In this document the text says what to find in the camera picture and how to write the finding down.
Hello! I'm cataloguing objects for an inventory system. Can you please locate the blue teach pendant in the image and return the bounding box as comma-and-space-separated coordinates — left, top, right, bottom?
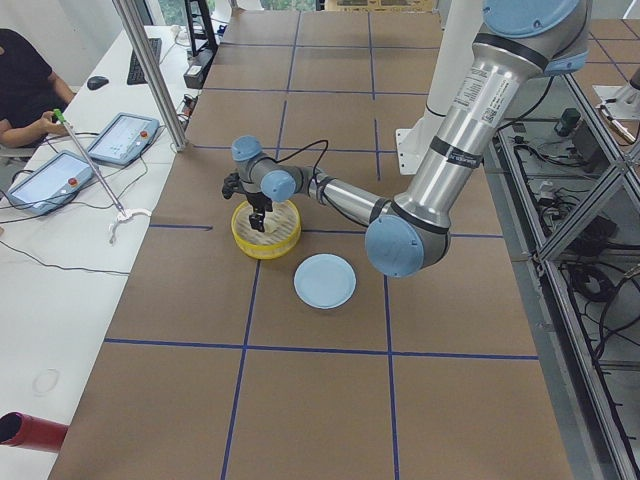
87, 112, 160, 166
6, 150, 94, 215

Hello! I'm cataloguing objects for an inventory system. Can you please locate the aluminium frame post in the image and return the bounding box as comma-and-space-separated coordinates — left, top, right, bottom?
113, 0, 187, 152

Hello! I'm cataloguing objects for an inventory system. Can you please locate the person in black shirt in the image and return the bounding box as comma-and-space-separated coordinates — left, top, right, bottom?
1, 28, 75, 148

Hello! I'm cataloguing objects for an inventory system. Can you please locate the black power adapter box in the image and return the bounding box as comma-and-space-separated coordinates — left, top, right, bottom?
183, 49, 214, 89

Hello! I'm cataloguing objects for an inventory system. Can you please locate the white plastic hook piece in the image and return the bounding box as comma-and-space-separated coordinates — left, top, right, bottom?
108, 208, 152, 245

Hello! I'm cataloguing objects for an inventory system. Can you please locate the aluminium side rack frame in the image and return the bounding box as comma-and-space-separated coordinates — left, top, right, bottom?
479, 19, 640, 480

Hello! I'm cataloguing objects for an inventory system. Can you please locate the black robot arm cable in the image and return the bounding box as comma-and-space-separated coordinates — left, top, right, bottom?
273, 139, 331, 189

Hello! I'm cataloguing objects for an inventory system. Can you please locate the person's hand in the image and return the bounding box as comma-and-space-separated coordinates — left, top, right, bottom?
39, 111, 67, 136

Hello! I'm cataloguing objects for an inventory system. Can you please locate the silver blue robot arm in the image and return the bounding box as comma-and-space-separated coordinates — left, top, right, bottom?
222, 1, 592, 277

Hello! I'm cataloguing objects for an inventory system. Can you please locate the black computer mouse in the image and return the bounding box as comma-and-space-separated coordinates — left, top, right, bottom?
86, 75, 109, 91

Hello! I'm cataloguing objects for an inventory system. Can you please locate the light blue round plate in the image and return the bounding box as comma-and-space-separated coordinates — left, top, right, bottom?
293, 253, 357, 309

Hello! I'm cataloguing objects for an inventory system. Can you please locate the far blue teach pendant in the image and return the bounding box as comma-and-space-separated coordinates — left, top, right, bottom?
87, 112, 160, 166

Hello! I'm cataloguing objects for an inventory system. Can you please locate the near blue teach pendant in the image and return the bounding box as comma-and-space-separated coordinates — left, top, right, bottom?
6, 150, 94, 215

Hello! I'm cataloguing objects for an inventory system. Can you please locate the white camera mast pedestal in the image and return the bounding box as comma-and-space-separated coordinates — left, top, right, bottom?
396, 0, 483, 175

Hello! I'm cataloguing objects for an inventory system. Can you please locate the cream white steamed bun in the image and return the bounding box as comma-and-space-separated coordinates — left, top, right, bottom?
264, 223, 278, 234

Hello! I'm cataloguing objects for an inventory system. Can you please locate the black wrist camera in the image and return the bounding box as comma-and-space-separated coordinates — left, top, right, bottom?
221, 172, 246, 200

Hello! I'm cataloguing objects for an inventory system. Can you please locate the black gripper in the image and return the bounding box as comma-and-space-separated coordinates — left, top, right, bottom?
243, 184, 273, 233

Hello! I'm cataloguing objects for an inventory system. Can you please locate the black keyboard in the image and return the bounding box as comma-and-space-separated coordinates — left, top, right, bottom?
126, 37, 163, 86

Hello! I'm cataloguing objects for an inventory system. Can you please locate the yellow rimmed bamboo steamer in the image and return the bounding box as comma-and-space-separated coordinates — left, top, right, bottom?
231, 200, 301, 260

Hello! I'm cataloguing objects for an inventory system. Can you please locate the green tipped metal rod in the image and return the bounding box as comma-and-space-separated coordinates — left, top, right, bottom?
53, 109, 126, 220

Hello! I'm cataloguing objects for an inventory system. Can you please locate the red cylinder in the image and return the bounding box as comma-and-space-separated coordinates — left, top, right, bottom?
1, 412, 68, 453

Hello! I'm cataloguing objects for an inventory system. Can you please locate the black stand frame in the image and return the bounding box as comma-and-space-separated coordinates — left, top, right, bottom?
184, 0, 218, 57

